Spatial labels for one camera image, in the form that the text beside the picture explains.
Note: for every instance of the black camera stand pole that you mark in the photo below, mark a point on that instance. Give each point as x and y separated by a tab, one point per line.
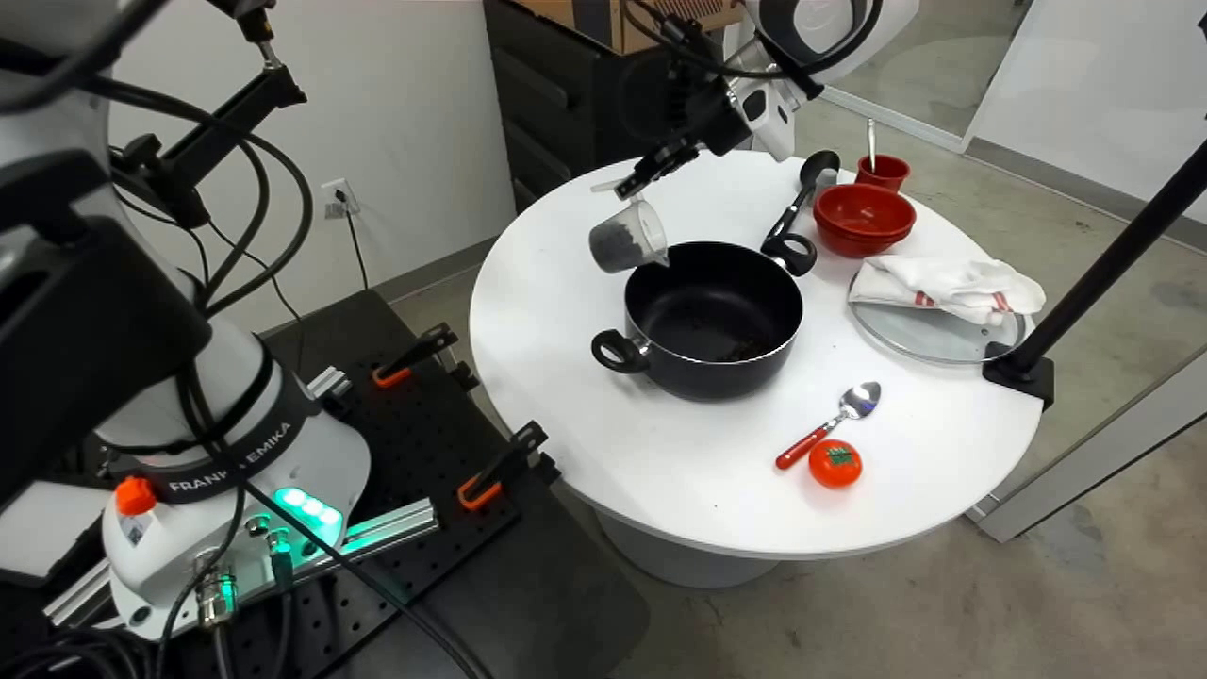
1027	369

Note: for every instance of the red bowl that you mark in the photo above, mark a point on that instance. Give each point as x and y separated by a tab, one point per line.
859	222

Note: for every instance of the white cloth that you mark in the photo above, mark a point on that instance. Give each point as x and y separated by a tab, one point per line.
970	290

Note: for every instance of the clear plastic jug with contents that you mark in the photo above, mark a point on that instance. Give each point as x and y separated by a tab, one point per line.
626	238

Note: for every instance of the wall power outlet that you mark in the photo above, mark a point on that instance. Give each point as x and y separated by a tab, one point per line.
336	198

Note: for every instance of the black cooking pot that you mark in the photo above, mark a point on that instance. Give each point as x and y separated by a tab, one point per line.
714	319

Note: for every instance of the cardboard box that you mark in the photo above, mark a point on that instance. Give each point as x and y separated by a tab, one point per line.
620	26

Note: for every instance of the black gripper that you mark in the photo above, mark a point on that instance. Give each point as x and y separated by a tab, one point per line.
717	116

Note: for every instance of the black orange clamp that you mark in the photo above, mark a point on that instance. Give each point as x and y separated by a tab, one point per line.
403	364
478	492

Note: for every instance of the red handled spoon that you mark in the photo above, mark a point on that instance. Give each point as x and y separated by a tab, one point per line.
855	406

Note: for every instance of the orange tomato toy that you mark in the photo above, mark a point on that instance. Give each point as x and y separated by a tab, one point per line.
835	467

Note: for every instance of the black ladle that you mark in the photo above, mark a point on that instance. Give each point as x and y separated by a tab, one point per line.
813	177

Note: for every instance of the round white table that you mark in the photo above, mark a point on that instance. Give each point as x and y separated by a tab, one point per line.
701	472

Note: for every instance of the black cabinet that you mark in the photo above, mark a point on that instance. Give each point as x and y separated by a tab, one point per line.
566	103

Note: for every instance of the red mug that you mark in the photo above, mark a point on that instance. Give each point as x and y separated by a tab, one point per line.
886	173

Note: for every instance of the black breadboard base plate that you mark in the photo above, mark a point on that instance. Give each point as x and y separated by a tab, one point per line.
519	582

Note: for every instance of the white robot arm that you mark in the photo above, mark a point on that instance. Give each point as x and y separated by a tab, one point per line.
236	467

